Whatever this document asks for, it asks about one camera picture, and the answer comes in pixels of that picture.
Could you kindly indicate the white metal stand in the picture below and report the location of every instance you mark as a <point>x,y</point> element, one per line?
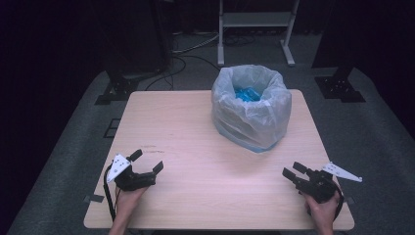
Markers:
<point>257,19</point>

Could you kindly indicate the bin with clear plastic bag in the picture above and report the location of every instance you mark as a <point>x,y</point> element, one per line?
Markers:
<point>251,120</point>

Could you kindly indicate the crumpled blue plastic wrapper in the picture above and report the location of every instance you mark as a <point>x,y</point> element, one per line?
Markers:
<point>247,94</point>

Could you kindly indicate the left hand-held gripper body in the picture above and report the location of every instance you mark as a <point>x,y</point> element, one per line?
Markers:
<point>132,179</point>

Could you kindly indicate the blue trash bin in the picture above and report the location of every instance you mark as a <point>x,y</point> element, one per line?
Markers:
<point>257,149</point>

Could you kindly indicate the grey tape piece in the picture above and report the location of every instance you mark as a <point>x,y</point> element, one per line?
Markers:
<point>94,198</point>

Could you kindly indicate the black stand with base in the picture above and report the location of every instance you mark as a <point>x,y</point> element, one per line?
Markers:
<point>341,86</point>
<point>127,75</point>

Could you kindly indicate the person's right hand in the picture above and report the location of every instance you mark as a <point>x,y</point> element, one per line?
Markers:
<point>323,212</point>

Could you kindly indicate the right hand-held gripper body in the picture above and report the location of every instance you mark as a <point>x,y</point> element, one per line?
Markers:
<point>318,187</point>

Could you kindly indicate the person's left hand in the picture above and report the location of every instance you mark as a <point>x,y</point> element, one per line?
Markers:
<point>125,204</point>

